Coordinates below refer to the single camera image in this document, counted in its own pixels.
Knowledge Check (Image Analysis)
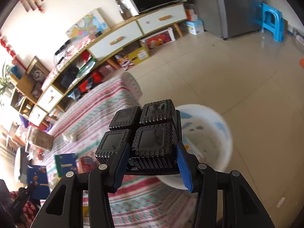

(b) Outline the wooden side shelf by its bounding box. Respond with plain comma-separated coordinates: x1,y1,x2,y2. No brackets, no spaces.
10,74,38,119

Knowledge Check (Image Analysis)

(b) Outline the orange flat floor item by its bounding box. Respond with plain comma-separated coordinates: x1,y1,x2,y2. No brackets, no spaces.
299,58,304,67

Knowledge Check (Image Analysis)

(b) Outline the white wooden TV cabinet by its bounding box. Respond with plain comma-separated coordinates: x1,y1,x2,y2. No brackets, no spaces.
22,3,187,126

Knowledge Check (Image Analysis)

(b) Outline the white framed red box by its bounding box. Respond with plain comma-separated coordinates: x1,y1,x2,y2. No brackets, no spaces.
140,27,176,50

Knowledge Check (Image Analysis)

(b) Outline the green potted plant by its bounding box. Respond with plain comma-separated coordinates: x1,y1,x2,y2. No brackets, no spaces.
1,63,12,96

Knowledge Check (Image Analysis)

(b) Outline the blue plastic stool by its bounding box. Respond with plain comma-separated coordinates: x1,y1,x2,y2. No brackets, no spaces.
250,1,284,42

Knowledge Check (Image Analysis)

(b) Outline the white blue cardboard box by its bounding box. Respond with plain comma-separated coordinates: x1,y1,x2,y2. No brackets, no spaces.
181,20,205,35

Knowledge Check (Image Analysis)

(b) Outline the colourful world map board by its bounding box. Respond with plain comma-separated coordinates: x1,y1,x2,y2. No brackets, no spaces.
65,9,109,39

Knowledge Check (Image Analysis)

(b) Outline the white round trash basin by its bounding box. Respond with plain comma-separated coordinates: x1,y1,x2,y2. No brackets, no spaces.
156,104,234,191

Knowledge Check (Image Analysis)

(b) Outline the framed cat picture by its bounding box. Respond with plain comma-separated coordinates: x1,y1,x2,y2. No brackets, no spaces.
26,56,50,84

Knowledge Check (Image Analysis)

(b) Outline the silver refrigerator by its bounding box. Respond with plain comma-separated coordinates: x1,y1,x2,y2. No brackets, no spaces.
188,0,262,40

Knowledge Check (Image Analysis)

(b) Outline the white tissue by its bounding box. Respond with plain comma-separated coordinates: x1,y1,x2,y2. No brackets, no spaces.
62,133,77,143

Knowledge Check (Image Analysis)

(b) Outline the patterned pink green tablecloth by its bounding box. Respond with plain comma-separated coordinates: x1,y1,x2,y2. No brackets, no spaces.
42,72,196,227

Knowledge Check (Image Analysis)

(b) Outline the black plastic snack tray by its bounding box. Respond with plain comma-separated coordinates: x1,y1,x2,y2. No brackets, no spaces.
95,99,181,176

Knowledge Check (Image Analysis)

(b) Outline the clear jar of sticks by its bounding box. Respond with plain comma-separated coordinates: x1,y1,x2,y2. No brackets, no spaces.
27,126,54,151

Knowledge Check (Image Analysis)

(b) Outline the yellow cardboard box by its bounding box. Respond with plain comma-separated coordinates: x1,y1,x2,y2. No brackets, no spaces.
114,47,150,70

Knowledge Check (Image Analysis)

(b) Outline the blue cookie box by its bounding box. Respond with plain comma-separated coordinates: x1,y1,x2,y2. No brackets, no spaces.
27,164,50,200

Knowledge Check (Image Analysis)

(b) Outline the green yellow scrub sponge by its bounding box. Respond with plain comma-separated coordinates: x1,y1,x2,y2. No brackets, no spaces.
54,153,78,178

